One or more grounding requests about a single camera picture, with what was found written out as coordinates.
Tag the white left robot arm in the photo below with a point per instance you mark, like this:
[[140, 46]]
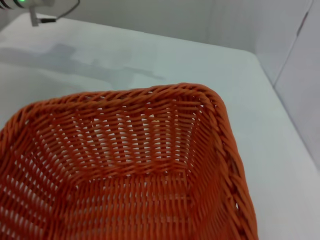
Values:
[[30, 2]]

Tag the orange woven plastic basket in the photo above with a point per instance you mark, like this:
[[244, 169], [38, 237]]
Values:
[[140, 175]]

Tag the white bracket on arm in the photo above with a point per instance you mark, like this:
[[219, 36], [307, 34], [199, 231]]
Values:
[[34, 17]]

